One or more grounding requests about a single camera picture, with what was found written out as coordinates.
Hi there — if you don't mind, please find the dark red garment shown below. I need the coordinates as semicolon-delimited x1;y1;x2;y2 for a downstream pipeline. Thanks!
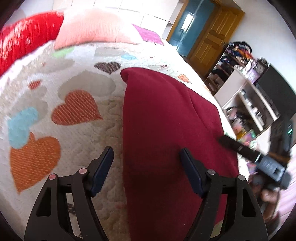
120;68;239;240

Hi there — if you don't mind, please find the person's hand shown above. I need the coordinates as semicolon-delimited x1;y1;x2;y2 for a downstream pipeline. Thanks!
248;175;280;223

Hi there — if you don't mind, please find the white desk cabinet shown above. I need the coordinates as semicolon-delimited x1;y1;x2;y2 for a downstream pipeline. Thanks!
214;69;280;152

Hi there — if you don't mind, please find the black monitor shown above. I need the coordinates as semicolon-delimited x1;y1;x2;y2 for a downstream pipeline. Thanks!
255;65;295;118

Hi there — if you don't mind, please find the heart patterned bedspread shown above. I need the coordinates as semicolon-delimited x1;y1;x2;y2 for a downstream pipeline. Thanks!
1;42;234;240

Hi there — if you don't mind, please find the cluttered shelf rack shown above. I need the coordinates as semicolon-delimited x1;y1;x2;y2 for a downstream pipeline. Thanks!
204;41;269;95

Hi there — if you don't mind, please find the wooden door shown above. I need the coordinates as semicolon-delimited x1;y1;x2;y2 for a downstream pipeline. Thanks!
187;5;245;77

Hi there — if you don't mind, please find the purple pillow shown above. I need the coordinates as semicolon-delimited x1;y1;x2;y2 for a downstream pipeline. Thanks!
132;24;164;45

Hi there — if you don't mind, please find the red floral quilt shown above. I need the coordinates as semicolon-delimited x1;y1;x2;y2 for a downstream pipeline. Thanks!
1;11;64;75

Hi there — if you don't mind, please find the pink corduroy pillow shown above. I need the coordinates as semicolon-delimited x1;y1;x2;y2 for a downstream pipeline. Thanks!
54;9;143;50

